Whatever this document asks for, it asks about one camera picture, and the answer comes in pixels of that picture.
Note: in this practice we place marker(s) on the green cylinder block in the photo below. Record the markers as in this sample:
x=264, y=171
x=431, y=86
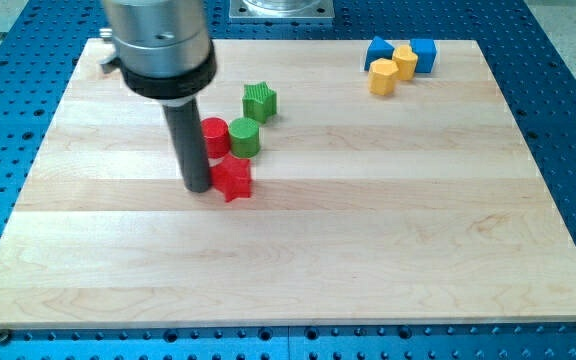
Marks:
x=244, y=137

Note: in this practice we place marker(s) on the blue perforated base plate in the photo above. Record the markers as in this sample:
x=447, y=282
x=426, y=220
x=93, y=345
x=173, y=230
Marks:
x=531, y=50

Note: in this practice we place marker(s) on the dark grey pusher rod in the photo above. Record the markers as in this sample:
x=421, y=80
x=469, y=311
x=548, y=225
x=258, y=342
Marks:
x=184, y=124

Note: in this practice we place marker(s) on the blue triangle block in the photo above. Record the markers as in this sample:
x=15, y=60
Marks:
x=377, y=49

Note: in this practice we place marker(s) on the metal board clamp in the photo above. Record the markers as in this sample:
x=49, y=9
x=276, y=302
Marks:
x=108, y=52

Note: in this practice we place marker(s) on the light wooden board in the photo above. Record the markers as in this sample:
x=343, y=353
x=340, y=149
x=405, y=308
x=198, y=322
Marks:
x=424, y=207

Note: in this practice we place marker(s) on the red star block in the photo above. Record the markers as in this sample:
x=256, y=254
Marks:
x=232, y=177

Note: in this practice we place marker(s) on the yellow heart block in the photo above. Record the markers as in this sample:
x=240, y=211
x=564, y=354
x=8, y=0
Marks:
x=406, y=60

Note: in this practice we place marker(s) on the blue cube block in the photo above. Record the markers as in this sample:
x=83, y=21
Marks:
x=426, y=51

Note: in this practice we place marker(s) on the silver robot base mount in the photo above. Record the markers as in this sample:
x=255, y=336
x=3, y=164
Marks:
x=281, y=9

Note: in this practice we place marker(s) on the green star block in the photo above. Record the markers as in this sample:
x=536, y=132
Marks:
x=259, y=102

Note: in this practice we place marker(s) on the yellow hexagon block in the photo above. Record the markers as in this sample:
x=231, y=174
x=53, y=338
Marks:
x=382, y=76

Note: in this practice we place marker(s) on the red cylinder block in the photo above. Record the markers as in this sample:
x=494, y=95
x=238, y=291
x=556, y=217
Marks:
x=216, y=136

